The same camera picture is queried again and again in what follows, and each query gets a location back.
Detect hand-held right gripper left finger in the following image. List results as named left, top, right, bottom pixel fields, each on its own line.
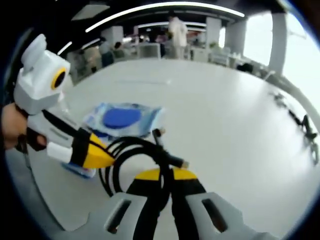
left=103, top=167, right=174, bottom=240

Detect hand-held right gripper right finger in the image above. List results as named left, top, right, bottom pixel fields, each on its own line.
left=171, top=168, right=245, bottom=240

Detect blue white tissue packet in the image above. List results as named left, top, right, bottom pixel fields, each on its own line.
left=61, top=161, right=98, bottom=179

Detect wet wipes packet blue lid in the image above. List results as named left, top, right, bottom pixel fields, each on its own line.
left=81, top=101, right=165, bottom=139

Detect black cable coil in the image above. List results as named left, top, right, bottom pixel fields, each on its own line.
left=98, top=127, right=190, bottom=199

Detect person's left hand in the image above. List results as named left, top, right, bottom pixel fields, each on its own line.
left=1, top=102, right=48, bottom=152

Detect white office chair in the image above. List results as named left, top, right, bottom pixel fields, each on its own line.
left=138, top=42, right=161, bottom=60

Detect dark bag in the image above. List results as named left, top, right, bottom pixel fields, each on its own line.
left=236, top=62, right=261, bottom=74

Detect long ceiling light strip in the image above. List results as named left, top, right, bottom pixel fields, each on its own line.
left=84, top=4, right=246, bottom=34

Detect narrow bright window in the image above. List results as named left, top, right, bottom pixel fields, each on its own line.
left=243, top=12, right=274, bottom=68

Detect large bright window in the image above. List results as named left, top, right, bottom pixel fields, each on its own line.
left=282, top=12, right=320, bottom=85

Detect tangle of dark cables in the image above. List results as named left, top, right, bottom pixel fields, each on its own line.
left=268, top=91, right=320, bottom=166

